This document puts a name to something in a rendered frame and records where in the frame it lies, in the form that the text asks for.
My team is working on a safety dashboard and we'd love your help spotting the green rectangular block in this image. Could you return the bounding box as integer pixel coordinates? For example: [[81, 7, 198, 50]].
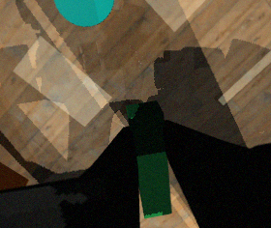
[[126, 100, 172, 218]]

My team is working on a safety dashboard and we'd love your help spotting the cyan circle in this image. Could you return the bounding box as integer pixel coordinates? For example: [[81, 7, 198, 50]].
[[54, 0, 114, 27]]

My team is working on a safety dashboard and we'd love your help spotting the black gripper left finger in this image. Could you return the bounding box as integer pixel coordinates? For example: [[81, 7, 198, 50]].
[[0, 127, 140, 228]]

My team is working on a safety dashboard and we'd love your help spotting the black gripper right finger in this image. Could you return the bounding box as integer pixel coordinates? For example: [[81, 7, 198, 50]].
[[163, 120, 271, 228]]

